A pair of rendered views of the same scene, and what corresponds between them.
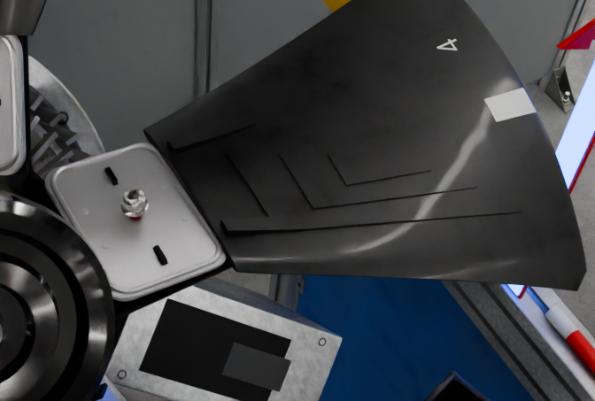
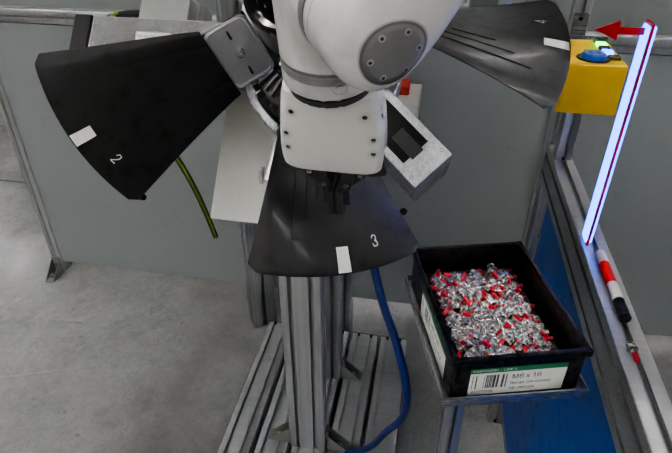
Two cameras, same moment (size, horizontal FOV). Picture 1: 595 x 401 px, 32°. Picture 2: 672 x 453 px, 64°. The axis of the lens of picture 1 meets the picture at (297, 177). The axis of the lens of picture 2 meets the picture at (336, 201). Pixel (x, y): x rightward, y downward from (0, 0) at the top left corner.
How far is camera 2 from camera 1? 56 cm
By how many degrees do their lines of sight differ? 40
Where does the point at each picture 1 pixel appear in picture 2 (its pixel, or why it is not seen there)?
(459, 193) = (503, 50)
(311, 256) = not seen: hidden behind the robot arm
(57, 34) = (464, 161)
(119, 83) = (486, 203)
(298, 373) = (425, 157)
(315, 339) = (439, 147)
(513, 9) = not seen: outside the picture
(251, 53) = not seen: hidden behind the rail
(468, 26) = (556, 20)
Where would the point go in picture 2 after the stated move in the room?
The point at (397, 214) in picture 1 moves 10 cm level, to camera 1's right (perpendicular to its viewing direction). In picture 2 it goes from (467, 42) to (541, 61)
